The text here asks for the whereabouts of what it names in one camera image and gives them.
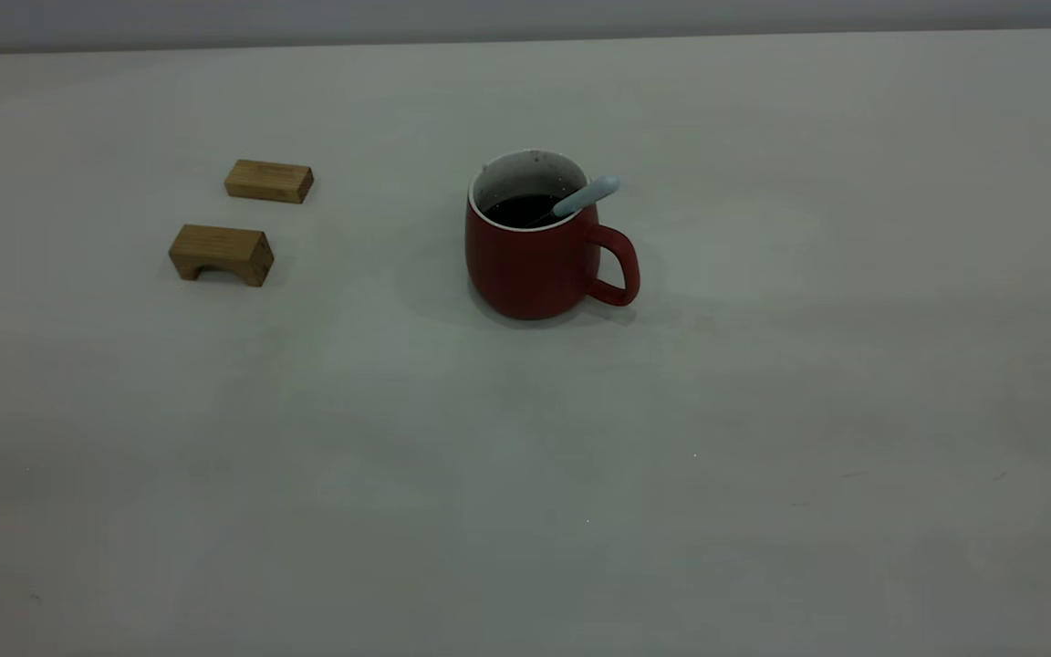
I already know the flat wooden block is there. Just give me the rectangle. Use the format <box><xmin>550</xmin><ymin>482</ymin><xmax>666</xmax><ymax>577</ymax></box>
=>
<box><xmin>224</xmin><ymin>159</ymin><xmax>315</xmax><ymax>204</ymax></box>

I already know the red ceramic mug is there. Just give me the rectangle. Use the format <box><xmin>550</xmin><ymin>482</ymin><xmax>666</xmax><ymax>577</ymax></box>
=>
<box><xmin>464</xmin><ymin>149</ymin><xmax>641</xmax><ymax>321</ymax></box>

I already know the arched wooden block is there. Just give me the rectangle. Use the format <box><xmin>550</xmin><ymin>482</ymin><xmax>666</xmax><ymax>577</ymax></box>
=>
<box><xmin>168</xmin><ymin>224</ymin><xmax>275</xmax><ymax>287</ymax></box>

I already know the pale blue handled spoon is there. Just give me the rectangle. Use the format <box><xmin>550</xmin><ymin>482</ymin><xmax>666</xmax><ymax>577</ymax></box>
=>
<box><xmin>533</xmin><ymin>175</ymin><xmax>621</xmax><ymax>226</ymax></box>

